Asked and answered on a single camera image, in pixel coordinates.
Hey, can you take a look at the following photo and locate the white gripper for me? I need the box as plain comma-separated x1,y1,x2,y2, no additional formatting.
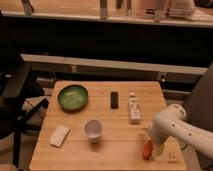
147,124,169,157

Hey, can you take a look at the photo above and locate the white tube bottle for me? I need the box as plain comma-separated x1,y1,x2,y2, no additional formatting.
129,92,141,124

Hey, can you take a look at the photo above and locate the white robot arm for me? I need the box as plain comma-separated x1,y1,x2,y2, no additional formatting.
147,104,213,159

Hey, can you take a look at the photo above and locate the black chair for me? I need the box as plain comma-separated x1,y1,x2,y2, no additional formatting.
0,9,50,164

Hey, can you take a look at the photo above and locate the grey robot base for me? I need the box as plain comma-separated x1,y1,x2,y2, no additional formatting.
183,62,213,133

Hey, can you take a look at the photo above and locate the green ceramic bowl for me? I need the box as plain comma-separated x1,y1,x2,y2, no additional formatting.
57,84,88,111

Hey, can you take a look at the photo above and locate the white paper cup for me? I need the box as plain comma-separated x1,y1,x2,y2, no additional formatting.
84,119,103,143

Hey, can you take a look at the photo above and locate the dark chocolate bar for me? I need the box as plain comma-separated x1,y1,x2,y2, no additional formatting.
111,92,118,109

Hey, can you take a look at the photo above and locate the white sponge block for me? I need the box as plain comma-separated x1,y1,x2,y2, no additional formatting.
50,125,70,147

